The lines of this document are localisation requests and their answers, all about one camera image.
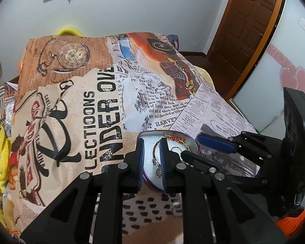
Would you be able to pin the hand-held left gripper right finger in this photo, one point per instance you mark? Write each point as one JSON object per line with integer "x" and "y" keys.
{"x": 163, "y": 169}

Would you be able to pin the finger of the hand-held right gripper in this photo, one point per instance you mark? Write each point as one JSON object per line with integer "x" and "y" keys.
{"x": 213, "y": 143}
{"x": 198, "y": 161}

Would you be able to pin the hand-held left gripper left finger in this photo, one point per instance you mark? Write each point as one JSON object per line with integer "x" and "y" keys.
{"x": 140, "y": 169}

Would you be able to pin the purple heart-shaped tin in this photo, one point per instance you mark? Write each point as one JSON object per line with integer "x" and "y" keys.
{"x": 150, "y": 180}

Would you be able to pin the white heart print sliding door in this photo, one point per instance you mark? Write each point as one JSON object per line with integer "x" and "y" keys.
{"x": 277, "y": 81}

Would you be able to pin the orange cloth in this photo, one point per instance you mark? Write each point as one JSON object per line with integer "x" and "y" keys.
{"x": 292, "y": 222}

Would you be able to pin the newspaper print blanket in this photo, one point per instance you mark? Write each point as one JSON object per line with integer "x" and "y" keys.
{"x": 91, "y": 81}

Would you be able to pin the dark blue bag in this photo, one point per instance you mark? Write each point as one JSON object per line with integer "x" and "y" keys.
{"x": 174, "y": 40}

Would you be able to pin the brown wooden door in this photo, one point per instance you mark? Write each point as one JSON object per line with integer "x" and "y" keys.
{"x": 246, "y": 30}

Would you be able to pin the striped patchwork blanket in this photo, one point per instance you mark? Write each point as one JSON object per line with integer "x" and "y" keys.
{"x": 2, "y": 99}

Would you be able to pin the yellow curved object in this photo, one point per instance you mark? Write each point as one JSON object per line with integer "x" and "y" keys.
{"x": 68, "y": 30}

